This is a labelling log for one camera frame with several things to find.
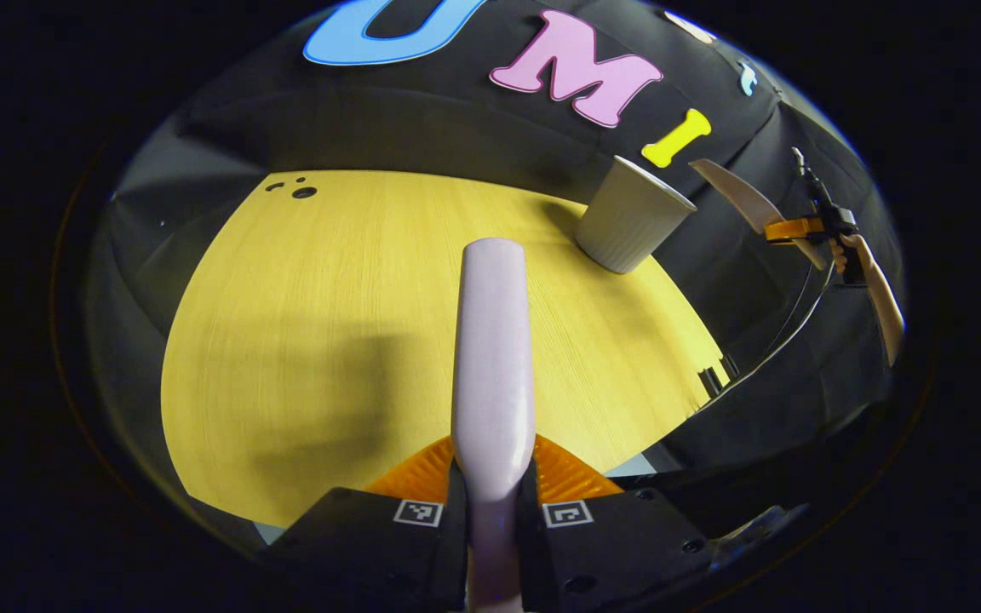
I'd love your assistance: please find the black backdrop cloth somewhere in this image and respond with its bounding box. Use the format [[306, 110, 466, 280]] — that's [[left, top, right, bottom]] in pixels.
[[86, 0, 904, 512]]

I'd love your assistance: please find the pink dustpan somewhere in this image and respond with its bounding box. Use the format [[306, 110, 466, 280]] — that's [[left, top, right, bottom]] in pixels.
[[689, 158, 829, 272]]

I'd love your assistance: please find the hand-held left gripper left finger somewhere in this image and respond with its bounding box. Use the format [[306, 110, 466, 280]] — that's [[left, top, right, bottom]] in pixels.
[[265, 436, 468, 613]]

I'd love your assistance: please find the black cable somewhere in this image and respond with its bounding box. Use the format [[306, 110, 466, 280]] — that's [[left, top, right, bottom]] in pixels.
[[695, 262, 837, 411]]

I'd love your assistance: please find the white ribbed garbage bin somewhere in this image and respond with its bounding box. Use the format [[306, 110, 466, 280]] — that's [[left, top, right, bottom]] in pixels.
[[576, 155, 698, 275]]

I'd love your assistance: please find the small pink broom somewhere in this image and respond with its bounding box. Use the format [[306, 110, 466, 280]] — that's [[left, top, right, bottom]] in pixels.
[[450, 238, 536, 613]]

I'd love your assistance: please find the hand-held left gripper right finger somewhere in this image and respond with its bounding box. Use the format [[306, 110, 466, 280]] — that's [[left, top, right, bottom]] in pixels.
[[514, 434, 713, 613]]

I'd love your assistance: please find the black table bracket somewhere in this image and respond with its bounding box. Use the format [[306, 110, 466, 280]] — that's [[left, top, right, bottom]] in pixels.
[[698, 356, 740, 398]]

